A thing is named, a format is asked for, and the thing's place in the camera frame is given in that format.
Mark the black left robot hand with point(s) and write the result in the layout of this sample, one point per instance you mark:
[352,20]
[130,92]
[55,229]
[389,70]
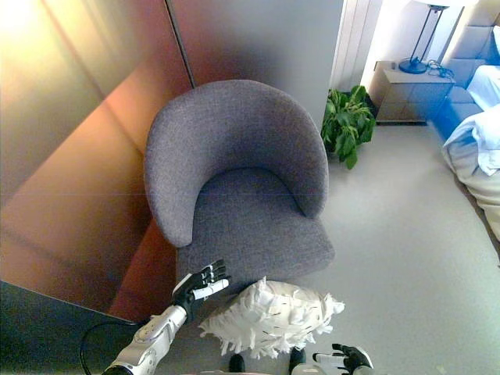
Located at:
[190,290]

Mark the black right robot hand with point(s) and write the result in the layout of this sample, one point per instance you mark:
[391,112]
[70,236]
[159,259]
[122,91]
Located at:
[353,354]

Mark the white fringed throw blanket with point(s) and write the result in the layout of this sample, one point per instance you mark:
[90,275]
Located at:
[273,317]

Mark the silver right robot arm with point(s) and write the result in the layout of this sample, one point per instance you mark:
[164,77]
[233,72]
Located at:
[365,370]

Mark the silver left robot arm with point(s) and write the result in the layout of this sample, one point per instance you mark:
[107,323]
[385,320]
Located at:
[147,340]

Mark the silver right robot leg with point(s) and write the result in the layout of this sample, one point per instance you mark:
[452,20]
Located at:
[308,369]

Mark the black right robot foot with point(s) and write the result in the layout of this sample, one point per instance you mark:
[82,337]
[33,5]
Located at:
[298,357]

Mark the black robot foot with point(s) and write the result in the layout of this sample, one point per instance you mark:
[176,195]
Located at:
[236,365]
[298,357]

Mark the black left robot foot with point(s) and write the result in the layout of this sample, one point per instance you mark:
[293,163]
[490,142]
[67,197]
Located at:
[236,365]

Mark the grey fabric tub armchair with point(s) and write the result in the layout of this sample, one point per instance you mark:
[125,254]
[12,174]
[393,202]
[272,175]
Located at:
[238,176]

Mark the green potted plant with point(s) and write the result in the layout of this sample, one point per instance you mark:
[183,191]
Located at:
[347,121]

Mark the bed with white duvet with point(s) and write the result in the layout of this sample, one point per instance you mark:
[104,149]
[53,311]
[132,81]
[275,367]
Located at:
[474,129]

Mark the beige bedside table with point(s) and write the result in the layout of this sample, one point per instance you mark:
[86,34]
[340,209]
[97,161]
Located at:
[416,93]

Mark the black floor lamp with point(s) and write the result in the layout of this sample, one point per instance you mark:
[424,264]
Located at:
[420,39]

